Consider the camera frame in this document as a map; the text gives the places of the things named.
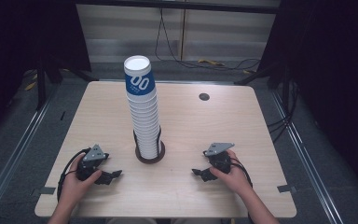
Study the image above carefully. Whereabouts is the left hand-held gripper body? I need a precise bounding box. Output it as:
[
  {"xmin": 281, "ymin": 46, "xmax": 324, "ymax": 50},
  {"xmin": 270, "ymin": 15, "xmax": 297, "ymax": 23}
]
[{"xmin": 76, "ymin": 144, "xmax": 110, "ymax": 182}]

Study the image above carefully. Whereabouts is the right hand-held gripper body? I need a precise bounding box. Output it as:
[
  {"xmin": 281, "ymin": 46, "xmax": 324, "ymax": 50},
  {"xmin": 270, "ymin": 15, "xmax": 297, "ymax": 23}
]
[{"xmin": 202, "ymin": 142, "xmax": 235, "ymax": 175}]

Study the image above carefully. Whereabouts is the black cup holder stand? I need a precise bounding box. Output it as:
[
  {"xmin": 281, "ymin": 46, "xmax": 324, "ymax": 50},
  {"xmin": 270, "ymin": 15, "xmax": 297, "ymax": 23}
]
[{"xmin": 132, "ymin": 125, "xmax": 166, "ymax": 165}]

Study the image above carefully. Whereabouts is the stack of white paper cups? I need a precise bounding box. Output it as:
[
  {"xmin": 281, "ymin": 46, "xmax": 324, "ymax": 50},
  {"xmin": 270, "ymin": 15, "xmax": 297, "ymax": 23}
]
[{"xmin": 123, "ymin": 55, "xmax": 162, "ymax": 161}]

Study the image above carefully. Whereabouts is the person's right hand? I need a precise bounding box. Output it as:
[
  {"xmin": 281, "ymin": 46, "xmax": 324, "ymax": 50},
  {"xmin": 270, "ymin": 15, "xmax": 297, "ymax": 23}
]
[{"xmin": 209, "ymin": 149, "xmax": 254, "ymax": 196}]

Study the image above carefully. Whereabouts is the person's left hand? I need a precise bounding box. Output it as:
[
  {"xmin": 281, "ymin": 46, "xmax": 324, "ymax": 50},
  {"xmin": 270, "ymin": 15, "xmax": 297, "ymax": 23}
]
[{"xmin": 59, "ymin": 153, "xmax": 103, "ymax": 203}]

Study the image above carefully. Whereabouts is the grey tape strip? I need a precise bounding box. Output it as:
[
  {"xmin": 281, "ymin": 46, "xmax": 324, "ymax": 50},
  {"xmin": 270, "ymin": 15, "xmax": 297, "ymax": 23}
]
[
  {"xmin": 31, "ymin": 186, "xmax": 57, "ymax": 197},
  {"xmin": 276, "ymin": 184, "xmax": 297, "ymax": 194}
]

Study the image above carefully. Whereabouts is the black metal stand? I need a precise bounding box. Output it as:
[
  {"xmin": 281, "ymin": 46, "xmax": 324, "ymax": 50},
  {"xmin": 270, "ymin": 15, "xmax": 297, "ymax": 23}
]
[
  {"xmin": 34, "ymin": 54, "xmax": 100, "ymax": 111},
  {"xmin": 233, "ymin": 60, "xmax": 292, "ymax": 108}
]

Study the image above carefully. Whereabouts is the yellow strip on floor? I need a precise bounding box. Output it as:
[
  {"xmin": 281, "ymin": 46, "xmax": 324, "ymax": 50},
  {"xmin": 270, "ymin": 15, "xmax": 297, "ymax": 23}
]
[{"xmin": 197, "ymin": 58, "xmax": 227, "ymax": 67}]

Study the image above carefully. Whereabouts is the black curtain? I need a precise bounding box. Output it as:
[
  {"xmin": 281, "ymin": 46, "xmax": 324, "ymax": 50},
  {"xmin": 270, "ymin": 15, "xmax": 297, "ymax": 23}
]
[
  {"xmin": 256, "ymin": 0, "xmax": 358, "ymax": 203},
  {"xmin": 0, "ymin": 0, "xmax": 92, "ymax": 144}
]

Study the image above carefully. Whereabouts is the black overhead bar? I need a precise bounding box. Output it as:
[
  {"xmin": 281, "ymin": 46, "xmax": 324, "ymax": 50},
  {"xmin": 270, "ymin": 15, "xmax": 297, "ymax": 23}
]
[{"xmin": 74, "ymin": 0, "xmax": 282, "ymax": 15}]

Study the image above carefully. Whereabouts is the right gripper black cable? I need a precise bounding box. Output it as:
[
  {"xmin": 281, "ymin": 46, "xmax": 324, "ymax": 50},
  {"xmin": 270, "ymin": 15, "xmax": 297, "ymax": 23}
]
[{"xmin": 228, "ymin": 156, "xmax": 254, "ymax": 189}]

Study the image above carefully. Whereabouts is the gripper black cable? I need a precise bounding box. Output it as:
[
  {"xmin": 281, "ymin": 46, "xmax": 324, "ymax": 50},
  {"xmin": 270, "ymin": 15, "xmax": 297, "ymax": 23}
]
[
  {"xmin": 56, "ymin": 147, "xmax": 91, "ymax": 203},
  {"xmin": 228, "ymin": 156, "xmax": 254, "ymax": 189}
]

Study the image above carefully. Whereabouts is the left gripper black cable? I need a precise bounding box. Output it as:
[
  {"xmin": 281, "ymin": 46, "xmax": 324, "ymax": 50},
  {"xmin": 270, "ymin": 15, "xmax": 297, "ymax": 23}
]
[{"xmin": 56, "ymin": 147, "xmax": 91, "ymax": 203}]

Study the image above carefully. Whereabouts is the metal floor rail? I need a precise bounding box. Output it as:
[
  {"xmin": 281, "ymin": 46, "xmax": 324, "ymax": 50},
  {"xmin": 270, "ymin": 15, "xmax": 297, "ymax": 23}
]
[
  {"xmin": 269, "ymin": 89, "xmax": 347, "ymax": 224},
  {"xmin": 0, "ymin": 82, "xmax": 62, "ymax": 217}
]

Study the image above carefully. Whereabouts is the bundle of black floor cables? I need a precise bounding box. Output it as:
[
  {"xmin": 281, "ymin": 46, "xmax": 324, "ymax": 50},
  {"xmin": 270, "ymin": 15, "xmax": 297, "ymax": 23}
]
[{"xmin": 266, "ymin": 78, "xmax": 301, "ymax": 145}]

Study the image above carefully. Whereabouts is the black hanging wall cable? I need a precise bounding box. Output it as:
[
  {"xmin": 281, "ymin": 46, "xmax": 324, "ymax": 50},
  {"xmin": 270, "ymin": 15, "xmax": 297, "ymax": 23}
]
[{"xmin": 154, "ymin": 7, "xmax": 262, "ymax": 71}]

